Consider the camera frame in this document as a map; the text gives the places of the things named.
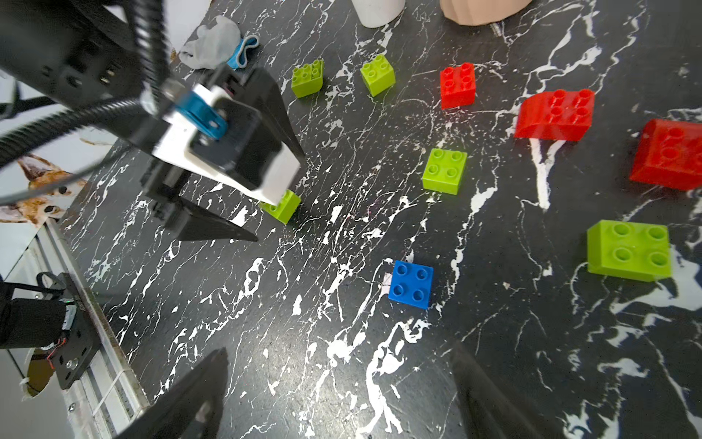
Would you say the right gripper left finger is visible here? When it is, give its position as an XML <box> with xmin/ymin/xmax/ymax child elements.
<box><xmin>118</xmin><ymin>349</ymin><xmax>229</xmax><ymax>438</ymax></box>

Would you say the small white plant pot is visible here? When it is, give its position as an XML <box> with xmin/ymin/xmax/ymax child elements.
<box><xmin>351</xmin><ymin>0</ymin><xmax>406</xmax><ymax>29</ymax></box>

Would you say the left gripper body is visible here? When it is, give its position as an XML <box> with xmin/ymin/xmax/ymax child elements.
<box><xmin>152</xmin><ymin>65</ymin><xmax>302</xmax><ymax>205</ymax></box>

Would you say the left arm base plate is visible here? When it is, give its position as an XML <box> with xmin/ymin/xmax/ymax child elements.
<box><xmin>0</xmin><ymin>271</ymin><xmax>102</xmax><ymax>391</ymax></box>

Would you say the grey work glove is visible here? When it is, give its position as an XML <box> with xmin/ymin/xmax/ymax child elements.
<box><xmin>179</xmin><ymin>16</ymin><xmax>260</xmax><ymax>70</ymax></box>

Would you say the red lego brick right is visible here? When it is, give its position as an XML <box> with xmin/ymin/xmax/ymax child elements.
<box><xmin>630</xmin><ymin>119</ymin><xmax>701</xmax><ymax>191</ymax></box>

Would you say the blue lego brick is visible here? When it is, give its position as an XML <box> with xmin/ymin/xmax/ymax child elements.
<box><xmin>389</xmin><ymin>261</ymin><xmax>434</xmax><ymax>310</ymax></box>

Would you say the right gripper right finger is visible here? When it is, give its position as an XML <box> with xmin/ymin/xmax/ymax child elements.
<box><xmin>451</xmin><ymin>342</ymin><xmax>548</xmax><ymax>438</ymax></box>

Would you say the lime lego brick back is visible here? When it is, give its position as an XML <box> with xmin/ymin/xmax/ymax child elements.
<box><xmin>361</xmin><ymin>54</ymin><xmax>396</xmax><ymax>97</ymax></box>

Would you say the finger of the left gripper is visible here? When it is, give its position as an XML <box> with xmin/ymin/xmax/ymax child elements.
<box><xmin>249</xmin><ymin>68</ymin><xmax>305</xmax><ymax>160</ymax></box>
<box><xmin>144</xmin><ymin>164</ymin><xmax>258</xmax><ymax>241</ymax></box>

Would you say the large beige plant pot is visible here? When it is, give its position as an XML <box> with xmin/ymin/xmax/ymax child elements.
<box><xmin>440</xmin><ymin>0</ymin><xmax>532</xmax><ymax>27</ymax></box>

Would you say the aluminium front rail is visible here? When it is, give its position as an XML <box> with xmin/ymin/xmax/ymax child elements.
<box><xmin>0</xmin><ymin>218</ymin><xmax>152</xmax><ymax>439</ymax></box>

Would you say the lime lego brick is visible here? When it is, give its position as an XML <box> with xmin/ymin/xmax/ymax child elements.
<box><xmin>291</xmin><ymin>59</ymin><xmax>325</xmax><ymax>99</ymax></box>
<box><xmin>361</xmin><ymin>54</ymin><xmax>396</xmax><ymax>97</ymax></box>
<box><xmin>587</xmin><ymin>219</ymin><xmax>672</xmax><ymax>282</ymax></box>
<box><xmin>422</xmin><ymin>148</ymin><xmax>467</xmax><ymax>195</ymax></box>
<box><xmin>260</xmin><ymin>190</ymin><xmax>301</xmax><ymax>224</ymax></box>

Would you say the small red lego brick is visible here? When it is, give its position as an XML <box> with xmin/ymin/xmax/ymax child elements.
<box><xmin>441</xmin><ymin>63</ymin><xmax>476</xmax><ymax>110</ymax></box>

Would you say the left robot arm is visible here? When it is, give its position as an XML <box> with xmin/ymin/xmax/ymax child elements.
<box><xmin>1</xmin><ymin>1</ymin><xmax>305</xmax><ymax>241</ymax></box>

